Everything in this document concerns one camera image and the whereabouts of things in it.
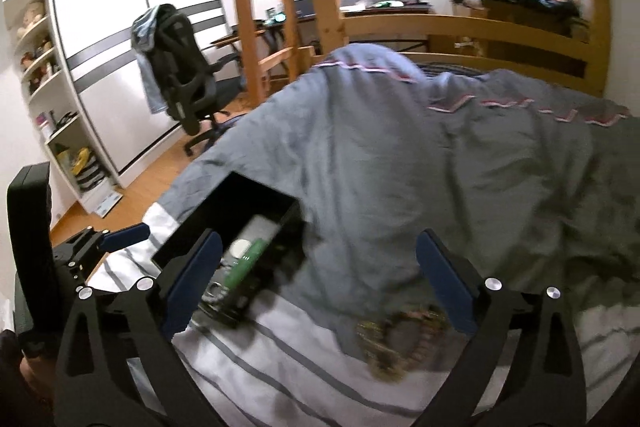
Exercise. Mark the yellow toy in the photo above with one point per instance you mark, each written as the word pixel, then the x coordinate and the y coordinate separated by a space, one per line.
pixel 80 161

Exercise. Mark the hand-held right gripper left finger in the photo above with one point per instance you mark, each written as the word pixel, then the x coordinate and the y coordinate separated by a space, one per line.
pixel 194 278

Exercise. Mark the grey blanket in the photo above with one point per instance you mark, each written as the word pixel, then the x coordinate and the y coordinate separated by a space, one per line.
pixel 400 182

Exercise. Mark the striped cloth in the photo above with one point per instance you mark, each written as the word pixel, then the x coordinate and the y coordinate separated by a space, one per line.
pixel 91 179

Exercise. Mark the blue denim jacket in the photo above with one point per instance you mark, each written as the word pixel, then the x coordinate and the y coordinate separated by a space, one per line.
pixel 147 57

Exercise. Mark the green packet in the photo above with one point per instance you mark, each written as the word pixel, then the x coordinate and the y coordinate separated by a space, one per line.
pixel 246 268

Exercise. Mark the white sliding-door wardrobe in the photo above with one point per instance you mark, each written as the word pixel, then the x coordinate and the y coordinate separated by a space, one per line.
pixel 130 32

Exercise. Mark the black jewelry box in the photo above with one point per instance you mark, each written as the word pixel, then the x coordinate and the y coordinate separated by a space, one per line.
pixel 235 203

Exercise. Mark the wooden bunk bed frame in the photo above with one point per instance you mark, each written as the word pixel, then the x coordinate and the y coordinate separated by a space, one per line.
pixel 390 27

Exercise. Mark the white flat box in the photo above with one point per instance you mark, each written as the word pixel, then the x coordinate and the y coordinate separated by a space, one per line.
pixel 107 202

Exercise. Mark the dark computer desk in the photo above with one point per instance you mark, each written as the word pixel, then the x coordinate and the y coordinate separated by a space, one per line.
pixel 370 9

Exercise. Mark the white curved shelf unit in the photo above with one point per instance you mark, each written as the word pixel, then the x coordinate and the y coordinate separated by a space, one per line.
pixel 55 107

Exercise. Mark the wooden cabinet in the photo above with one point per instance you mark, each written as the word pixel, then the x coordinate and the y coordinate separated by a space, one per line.
pixel 530 19

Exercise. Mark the beige stuffed toy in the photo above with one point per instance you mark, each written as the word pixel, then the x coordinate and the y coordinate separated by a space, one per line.
pixel 31 17

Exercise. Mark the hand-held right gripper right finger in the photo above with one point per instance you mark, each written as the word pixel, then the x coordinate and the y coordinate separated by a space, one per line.
pixel 446 279

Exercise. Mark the white striped bed sheet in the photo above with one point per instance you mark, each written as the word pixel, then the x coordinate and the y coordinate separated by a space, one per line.
pixel 280 369

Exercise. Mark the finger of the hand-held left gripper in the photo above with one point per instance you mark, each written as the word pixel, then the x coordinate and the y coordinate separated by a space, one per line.
pixel 126 237

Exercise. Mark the white round case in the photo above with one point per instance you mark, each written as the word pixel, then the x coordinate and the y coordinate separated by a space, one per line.
pixel 240 249

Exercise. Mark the black office chair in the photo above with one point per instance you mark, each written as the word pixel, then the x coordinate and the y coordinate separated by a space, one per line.
pixel 192 72

